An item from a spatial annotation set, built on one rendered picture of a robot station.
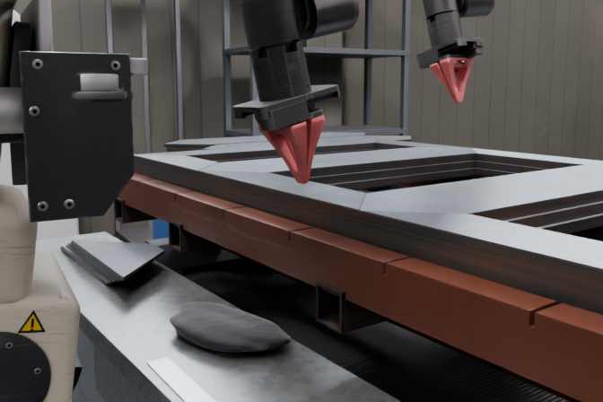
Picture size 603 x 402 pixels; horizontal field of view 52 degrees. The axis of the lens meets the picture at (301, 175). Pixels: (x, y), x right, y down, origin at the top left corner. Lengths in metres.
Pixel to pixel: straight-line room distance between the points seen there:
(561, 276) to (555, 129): 6.17
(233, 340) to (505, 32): 5.57
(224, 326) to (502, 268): 0.37
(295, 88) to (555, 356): 0.35
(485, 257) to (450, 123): 5.13
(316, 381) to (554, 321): 0.30
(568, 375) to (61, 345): 0.48
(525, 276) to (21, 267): 0.48
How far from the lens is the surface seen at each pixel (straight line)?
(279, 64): 0.64
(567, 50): 6.82
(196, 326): 0.84
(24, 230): 0.67
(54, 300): 0.69
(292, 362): 0.79
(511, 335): 0.59
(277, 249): 0.85
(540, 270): 0.61
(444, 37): 1.13
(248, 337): 0.80
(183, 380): 0.76
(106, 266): 1.09
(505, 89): 6.20
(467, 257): 0.66
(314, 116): 0.66
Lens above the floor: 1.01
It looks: 8 degrees down
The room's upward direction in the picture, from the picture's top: straight up
